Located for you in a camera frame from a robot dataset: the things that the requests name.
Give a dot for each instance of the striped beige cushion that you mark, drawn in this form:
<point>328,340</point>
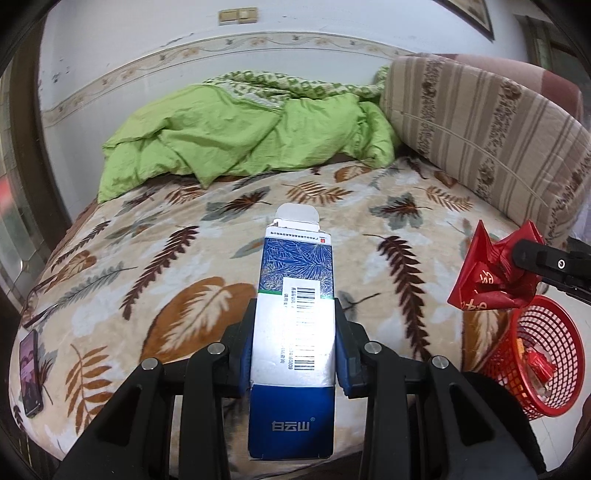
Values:
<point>485,138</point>

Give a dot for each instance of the brown wooden door frame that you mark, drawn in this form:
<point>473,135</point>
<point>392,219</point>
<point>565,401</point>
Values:
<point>540,41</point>

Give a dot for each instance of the wooden door with patterned glass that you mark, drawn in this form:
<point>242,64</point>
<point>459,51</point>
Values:
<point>27,184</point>

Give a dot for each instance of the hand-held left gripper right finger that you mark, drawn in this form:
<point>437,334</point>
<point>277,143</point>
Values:
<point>344,364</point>

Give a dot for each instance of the small red packet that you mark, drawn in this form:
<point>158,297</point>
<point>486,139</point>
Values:
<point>539,365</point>

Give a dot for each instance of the framed wall picture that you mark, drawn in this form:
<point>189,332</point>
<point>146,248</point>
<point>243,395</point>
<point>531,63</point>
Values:
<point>471,11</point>

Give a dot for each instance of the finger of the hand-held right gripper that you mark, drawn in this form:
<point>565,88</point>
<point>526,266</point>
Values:
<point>554,265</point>

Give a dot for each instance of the pink padded headboard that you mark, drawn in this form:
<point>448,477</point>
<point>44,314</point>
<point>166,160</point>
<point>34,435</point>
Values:
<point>549,81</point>

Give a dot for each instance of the green quilt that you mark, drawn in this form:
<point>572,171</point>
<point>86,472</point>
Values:
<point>207,134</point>

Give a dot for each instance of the beige wall switch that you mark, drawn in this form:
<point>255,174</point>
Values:
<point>238,15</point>

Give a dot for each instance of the blue and white carton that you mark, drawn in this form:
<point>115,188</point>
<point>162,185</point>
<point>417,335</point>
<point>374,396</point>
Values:
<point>295,323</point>

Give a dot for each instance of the leaf-print blanket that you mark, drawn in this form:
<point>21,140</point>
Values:
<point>138,258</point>

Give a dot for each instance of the red plastic mesh basket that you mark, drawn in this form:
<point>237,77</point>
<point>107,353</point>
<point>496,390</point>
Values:
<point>508,360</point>

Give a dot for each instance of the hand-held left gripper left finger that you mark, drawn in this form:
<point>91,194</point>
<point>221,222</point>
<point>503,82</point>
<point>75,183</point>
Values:
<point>244,364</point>

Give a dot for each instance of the red wrapper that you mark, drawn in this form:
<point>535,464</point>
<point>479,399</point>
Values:
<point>489,277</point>

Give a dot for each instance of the black smartphone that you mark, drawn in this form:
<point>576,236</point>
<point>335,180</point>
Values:
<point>31,374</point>

